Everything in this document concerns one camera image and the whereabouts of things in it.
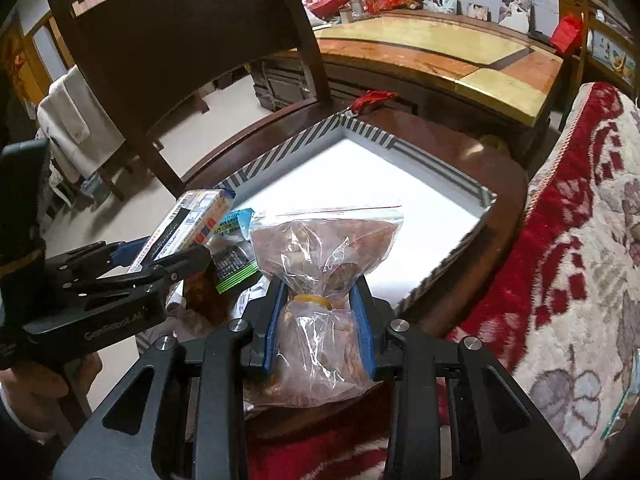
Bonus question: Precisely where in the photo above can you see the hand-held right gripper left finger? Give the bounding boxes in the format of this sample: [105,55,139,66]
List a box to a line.
[52,277,288,480]

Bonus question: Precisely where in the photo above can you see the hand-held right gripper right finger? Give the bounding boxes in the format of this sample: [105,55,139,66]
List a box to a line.
[350,277,581,480]

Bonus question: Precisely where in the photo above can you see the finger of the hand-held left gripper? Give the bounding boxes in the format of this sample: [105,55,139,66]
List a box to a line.
[65,245,211,306]
[45,240,146,281]

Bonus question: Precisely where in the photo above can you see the clear bag dark snacks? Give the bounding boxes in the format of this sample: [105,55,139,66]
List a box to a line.
[182,275,236,321]

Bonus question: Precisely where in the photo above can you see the green black snack packet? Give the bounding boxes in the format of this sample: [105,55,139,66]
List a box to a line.
[210,240,261,293]

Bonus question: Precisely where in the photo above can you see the blue white snack packet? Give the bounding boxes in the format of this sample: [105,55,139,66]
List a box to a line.
[212,207,256,241]

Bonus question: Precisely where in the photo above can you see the clear zip bag brown snacks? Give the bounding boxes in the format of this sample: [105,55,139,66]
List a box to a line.
[245,205,403,408]

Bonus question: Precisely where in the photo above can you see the striped cardboard box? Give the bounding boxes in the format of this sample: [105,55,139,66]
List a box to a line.
[135,107,498,356]

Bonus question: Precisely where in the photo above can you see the person's left forearm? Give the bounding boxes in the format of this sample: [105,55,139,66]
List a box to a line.
[0,385,58,476]

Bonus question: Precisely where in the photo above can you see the person's left hand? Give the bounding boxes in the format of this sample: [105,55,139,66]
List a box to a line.
[0,352,103,431]

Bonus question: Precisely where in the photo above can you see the white garment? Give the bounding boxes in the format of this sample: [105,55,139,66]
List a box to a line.
[36,65,131,186]

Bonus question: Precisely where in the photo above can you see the dark storage crate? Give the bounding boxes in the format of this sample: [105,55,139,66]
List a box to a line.
[252,57,321,111]

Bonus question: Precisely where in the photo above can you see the floral fleece blanket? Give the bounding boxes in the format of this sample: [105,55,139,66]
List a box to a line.
[245,80,640,480]

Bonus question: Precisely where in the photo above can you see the dark wooden chair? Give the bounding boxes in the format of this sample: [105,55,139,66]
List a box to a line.
[44,0,531,436]

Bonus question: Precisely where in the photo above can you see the white green snack packet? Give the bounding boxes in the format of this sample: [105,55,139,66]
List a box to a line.
[602,380,636,441]

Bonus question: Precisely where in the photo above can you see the wooden table with glass top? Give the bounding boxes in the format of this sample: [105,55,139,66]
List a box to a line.
[250,7,566,161]

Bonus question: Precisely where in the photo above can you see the red box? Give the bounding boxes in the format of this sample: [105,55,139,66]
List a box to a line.
[302,0,351,18]

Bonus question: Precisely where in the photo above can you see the large photo print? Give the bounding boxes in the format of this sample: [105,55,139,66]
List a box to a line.
[497,0,533,36]

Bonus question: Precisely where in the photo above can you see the red gift bag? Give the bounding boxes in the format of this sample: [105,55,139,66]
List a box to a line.
[550,14,585,56]

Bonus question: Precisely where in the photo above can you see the wooden shelf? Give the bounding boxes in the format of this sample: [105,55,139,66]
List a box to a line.
[582,0,640,91]

